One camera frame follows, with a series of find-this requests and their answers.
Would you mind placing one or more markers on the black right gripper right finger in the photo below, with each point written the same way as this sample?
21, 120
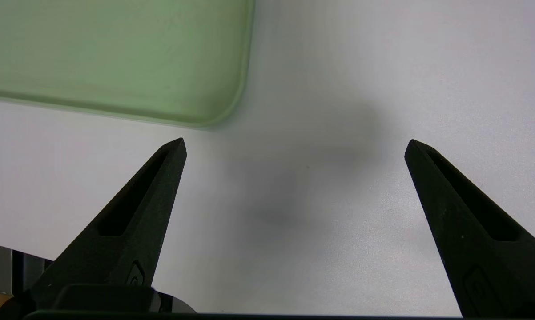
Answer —
480, 266

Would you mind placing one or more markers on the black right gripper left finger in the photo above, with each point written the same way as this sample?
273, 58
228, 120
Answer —
129, 240

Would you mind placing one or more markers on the light green plastic tray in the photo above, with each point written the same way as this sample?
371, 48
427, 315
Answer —
116, 53

